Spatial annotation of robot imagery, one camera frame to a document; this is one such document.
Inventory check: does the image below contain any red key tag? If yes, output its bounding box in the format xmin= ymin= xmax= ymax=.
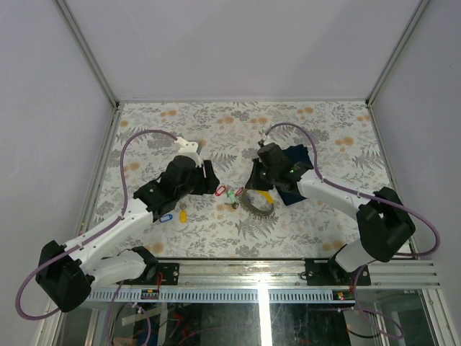
xmin=214 ymin=185 xmax=243 ymax=197

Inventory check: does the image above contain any metal keyring with yellow handle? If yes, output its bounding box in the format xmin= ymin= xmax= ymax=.
xmin=239 ymin=189 xmax=275 ymax=218

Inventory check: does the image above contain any green key tag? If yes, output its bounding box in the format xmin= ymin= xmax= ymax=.
xmin=225 ymin=191 xmax=239 ymax=210

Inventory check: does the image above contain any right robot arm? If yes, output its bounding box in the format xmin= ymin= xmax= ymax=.
xmin=245 ymin=143 xmax=416 ymax=285

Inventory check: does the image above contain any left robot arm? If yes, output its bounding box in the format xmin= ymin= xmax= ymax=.
xmin=35 ymin=155 xmax=220 ymax=312

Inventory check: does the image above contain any dark blue folded cloth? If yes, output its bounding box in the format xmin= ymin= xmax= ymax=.
xmin=277 ymin=144 xmax=313 ymax=206

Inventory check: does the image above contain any yellow key tag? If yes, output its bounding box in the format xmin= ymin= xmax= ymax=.
xmin=179 ymin=210 xmax=188 ymax=223

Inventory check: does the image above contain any blue key tag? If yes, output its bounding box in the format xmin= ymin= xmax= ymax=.
xmin=159 ymin=213 xmax=173 ymax=223

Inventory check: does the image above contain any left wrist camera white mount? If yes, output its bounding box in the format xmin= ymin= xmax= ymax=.
xmin=174 ymin=137 xmax=203 ymax=167

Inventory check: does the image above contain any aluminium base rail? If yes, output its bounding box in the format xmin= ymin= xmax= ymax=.
xmin=158 ymin=259 xmax=440 ymax=290

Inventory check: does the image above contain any slotted grey cable duct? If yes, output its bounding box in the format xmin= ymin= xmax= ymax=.
xmin=87 ymin=288 xmax=334 ymax=303

